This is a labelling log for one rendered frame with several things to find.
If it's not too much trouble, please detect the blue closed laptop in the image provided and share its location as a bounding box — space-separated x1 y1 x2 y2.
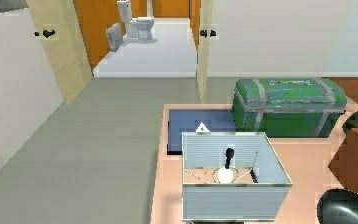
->
167 109 237 156

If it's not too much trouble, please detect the tan room door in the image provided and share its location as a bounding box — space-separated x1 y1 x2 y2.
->
26 0 95 106
195 0 215 104

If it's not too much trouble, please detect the white toilet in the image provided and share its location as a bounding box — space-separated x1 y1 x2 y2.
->
116 0 157 44

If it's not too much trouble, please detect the grey bin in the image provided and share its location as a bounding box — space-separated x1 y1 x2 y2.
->
105 22 125 53

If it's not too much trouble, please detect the grey open box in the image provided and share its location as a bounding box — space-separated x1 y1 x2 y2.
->
181 131 294 223

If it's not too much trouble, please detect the brown box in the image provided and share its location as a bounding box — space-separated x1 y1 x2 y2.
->
327 127 358 201

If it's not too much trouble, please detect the black round bowl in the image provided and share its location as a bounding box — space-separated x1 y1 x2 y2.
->
316 188 358 224

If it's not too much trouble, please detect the grey framed picture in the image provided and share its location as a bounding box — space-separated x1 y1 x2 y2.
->
0 0 30 15

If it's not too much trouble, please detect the white brush with black handle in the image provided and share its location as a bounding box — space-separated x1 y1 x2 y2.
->
216 147 239 185

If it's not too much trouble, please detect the black door handle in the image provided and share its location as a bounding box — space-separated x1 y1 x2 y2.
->
34 29 57 39
199 29 218 39

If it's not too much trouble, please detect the green chest with grey straps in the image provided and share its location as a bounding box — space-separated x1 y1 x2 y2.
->
232 77 349 139

